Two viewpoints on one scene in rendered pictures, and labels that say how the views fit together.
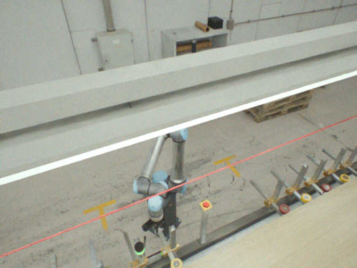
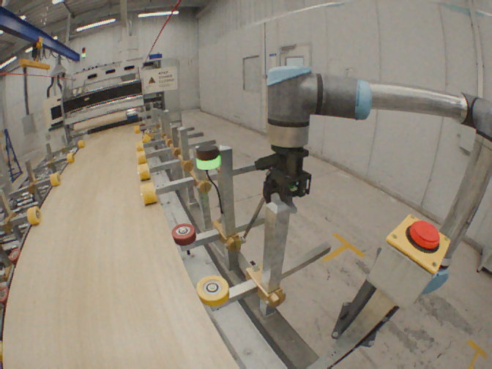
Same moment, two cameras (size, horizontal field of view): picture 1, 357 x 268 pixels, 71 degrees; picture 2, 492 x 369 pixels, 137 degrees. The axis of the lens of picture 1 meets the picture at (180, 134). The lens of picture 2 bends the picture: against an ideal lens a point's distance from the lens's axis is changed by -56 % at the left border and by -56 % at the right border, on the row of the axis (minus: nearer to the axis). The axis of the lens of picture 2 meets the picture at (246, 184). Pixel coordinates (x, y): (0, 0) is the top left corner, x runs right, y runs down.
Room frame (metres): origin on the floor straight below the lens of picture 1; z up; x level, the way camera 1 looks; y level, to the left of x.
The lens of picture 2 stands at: (0.83, -0.29, 1.35)
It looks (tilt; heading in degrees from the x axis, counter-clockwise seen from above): 28 degrees down; 88
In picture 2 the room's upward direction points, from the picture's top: 1 degrees counter-clockwise
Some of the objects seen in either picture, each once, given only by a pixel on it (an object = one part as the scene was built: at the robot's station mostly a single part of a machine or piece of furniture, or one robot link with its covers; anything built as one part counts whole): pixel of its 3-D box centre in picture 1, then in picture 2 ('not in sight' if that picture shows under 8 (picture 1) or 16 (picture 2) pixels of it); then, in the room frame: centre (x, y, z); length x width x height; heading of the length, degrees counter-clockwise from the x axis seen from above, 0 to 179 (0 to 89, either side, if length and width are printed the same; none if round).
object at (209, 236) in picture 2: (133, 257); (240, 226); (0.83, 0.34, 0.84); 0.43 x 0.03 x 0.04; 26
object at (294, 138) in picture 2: (155, 214); (288, 133); (0.94, 0.16, 1.23); 0.10 x 0.09 x 0.05; 27
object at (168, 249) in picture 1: (170, 249); (265, 285); (0.89, 0.07, 0.84); 0.13 x 0.06 x 0.05; 116
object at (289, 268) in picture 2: (165, 244); (277, 274); (0.93, 0.11, 0.83); 0.43 x 0.03 x 0.04; 26
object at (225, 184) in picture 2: (140, 256); (228, 217); (0.79, 0.28, 0.93); 0.03 x 0.03 x 0.48; 26
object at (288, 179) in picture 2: (158, 220); (288, 170); (0.94, 0.15, 1.15); 0.09 x 0.08 x 0.12; 117
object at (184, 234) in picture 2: not in sight; (185, 241); (0.64, 0.25, 0.85); 0.08 x 0.08 x 0.11
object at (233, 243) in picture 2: (138, 264); (225, 234); (0.78, 0.30, 0.85); 0.13 x 0.06 x 0.05; 116
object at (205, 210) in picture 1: (205, 208); (408, 263); (1.02, -0.18, 1.18); 0.07 x 0.07 x 0.08; 26
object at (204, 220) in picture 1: (203, 227); (343, 346); (1.02, -0.18, 0.93); 0.05 x 0.04 x 0.45; 116
